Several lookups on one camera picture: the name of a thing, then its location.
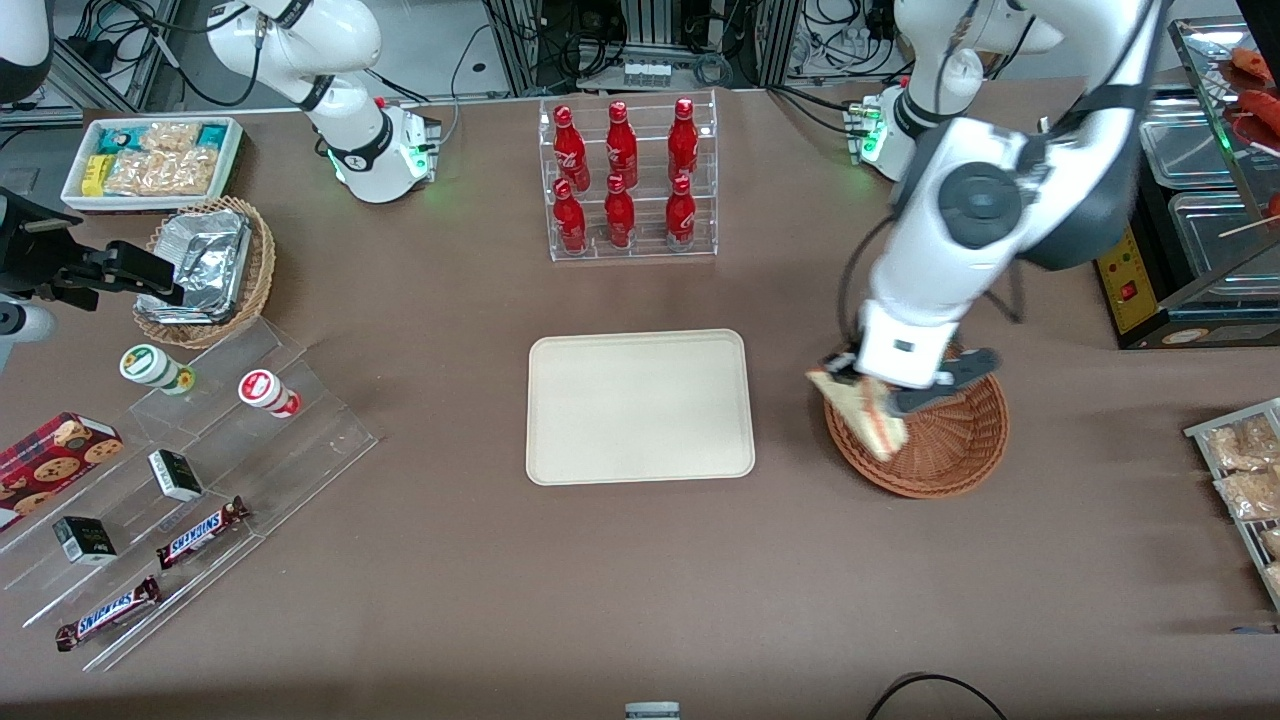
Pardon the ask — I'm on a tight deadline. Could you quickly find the red cola bottle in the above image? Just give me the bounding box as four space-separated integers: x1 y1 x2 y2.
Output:
605 100 640 190
667 97 700 185
552 104 592 192
603 173 637 250
664 175 698 252
552 178 589 255

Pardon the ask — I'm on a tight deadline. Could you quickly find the large clear rice cracker bag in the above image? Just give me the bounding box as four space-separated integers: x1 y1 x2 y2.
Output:
104 147 218 197

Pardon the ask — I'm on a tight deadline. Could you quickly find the red sausage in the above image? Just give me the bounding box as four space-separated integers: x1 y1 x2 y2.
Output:
1226 89 1280 153
1229 46 1280 84

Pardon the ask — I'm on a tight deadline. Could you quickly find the clear acrylic bottle rack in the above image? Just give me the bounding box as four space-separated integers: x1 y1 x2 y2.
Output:
538 89 720 264

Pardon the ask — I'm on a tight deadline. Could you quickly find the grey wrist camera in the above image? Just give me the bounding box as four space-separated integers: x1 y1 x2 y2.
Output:
892 346 1002 418
0 298 58 373

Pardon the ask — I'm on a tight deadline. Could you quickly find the red cookie box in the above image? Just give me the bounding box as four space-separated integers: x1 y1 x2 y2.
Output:
0 411 125 532

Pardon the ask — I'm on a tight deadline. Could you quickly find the stainless steel pan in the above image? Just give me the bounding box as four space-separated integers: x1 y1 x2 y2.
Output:
1138 93 1253 192
1166 189 1280 303

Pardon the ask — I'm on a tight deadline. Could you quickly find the green lid snack cup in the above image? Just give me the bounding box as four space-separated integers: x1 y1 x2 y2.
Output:
119 343 197 397

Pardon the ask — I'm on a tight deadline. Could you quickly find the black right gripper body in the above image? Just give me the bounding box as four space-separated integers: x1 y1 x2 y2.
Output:
0 189 97 300

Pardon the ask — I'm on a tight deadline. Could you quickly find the silver foil pack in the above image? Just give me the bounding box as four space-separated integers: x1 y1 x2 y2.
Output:
136 288 237 324
152 208 252 303

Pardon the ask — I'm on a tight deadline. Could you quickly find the aluminium equipment rack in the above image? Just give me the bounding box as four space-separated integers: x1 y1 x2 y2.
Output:
478 0 803 97

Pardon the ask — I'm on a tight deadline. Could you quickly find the cream plastic tray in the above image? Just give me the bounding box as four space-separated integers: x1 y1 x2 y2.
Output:
526 329 757 487

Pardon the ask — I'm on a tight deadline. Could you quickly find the triangular sandwich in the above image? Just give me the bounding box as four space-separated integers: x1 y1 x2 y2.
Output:
806 367 910 463

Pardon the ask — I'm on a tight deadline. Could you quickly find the red lid snack cup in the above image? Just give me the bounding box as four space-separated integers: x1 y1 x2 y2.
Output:
237 368 302 420

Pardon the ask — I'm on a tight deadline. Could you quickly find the light wicker basket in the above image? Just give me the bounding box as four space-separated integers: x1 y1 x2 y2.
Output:
132 195 277 351

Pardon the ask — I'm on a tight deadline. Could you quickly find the tray of packaged snacks right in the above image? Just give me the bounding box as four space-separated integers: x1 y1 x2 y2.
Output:
1184 397 1280 612

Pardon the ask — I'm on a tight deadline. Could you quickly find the small black box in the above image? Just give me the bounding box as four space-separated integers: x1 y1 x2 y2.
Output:
52 515 119 567
147 448 205 503

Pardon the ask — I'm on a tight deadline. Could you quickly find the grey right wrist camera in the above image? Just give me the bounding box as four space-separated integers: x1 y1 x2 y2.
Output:
0 298 58 373

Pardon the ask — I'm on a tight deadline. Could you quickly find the black cable loop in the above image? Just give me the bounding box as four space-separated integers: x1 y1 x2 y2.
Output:
864 672 1010 720

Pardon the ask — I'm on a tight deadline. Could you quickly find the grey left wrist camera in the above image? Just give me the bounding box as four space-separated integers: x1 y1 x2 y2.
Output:
892 346 1002 418

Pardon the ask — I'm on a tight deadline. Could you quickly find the brown round wicker basket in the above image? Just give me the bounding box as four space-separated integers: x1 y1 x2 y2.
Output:
823 344 1010 500

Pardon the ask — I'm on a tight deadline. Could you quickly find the small clear rice cracker bag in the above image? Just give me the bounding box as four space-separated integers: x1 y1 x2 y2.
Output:
140 121 203 154

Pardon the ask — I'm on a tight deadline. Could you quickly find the clear acrylic stepped display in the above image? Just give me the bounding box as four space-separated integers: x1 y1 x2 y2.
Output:
0 318 380 674

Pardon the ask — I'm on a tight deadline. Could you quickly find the white rectangular snack bin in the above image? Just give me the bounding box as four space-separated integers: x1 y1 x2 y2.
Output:
60 116 245 214

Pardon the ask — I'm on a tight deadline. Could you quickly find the black hot food display case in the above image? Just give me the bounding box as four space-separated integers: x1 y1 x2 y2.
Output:
1093 15 1280 352

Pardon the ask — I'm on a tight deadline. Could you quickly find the Snickers chocolate bar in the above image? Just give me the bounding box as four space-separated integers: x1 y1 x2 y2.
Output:
54 575 163 653
155 496 251 571

